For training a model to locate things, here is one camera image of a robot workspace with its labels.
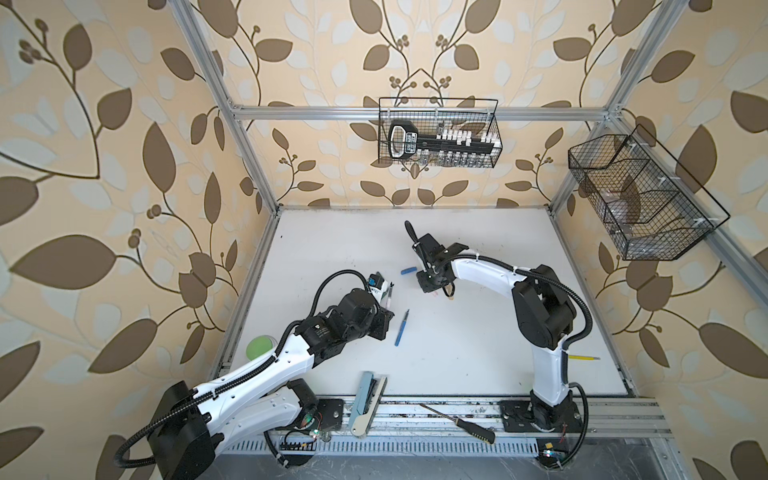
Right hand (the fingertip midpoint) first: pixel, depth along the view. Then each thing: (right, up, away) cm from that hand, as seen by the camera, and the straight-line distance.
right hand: (430, 284), depth 95 cm
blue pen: (-9, -13, -6) cm, 17 cm away
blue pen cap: (-7, +4, +7) cm, 11 cm away
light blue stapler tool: (-18, -27, -22) cm, 39 cm away
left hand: (-11, -5, -17) cm, 21 cm away
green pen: (-13, 0, -18) cm, 22 cm away
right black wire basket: (+52, +22, -22) cm, 61 cm away
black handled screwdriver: (+9, -32, -24) cm, 41 cm away
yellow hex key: (+41, -19, -13) cm, 47 cm away
